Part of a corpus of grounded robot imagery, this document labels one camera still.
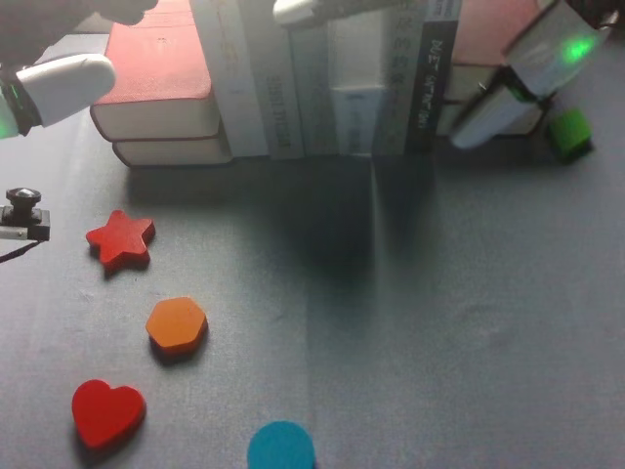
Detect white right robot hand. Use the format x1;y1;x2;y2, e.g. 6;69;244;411
0;0;160;142

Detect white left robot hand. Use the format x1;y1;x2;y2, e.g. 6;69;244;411
271;0;614;150

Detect white book Fashionindia spine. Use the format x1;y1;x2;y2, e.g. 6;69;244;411
327;19;388;158

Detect green block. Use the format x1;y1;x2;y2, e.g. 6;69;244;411
546;107;596;165

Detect red hardcover book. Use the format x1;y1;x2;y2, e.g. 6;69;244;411
451;0;546;107
89;0;222;142
436;100;547;139
110;135;234;168

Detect white book blue print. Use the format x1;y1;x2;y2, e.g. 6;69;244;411
423;0;464;23

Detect black spine book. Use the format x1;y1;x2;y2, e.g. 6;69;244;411
403;19;461;153

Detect red star block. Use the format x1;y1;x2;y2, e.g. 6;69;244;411
85;209;157;277

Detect grey book Chinese characters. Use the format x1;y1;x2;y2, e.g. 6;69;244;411
373;9;425;156

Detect white book plain spine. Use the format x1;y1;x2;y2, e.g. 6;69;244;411
187;0;271;158

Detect grey book faint spine print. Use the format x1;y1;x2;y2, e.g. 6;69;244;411
236;0;305;161

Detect orange hexagon block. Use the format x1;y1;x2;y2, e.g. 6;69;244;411
145;296;209;362

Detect red heart block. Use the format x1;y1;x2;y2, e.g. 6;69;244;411
71;379;147;450

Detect grey table cloth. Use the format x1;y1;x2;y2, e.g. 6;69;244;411
0;28;625;469

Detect blue round block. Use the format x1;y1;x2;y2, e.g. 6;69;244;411
246;420;316;469

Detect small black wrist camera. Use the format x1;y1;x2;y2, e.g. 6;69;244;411
0;187;52;243

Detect black camera cable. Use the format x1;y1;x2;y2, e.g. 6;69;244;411
0;240;44;264

